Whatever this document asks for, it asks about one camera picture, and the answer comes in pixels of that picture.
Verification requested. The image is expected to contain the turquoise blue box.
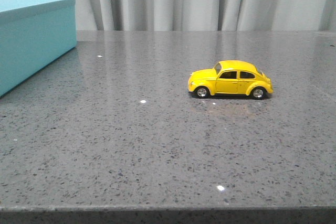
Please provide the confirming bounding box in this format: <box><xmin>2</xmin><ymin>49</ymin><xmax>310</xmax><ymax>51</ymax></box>
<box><xmin>1</xmin><ymin>0</ymin><xmax>77</xmax><ymax>95</ymax></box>

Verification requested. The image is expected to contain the yellow toy beetle car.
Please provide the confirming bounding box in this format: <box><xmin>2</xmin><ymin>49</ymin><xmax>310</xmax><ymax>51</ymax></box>
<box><xmin>187</xmin><ymin>60</ymin><xmax>274</xmax><ymax>100</ymax></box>

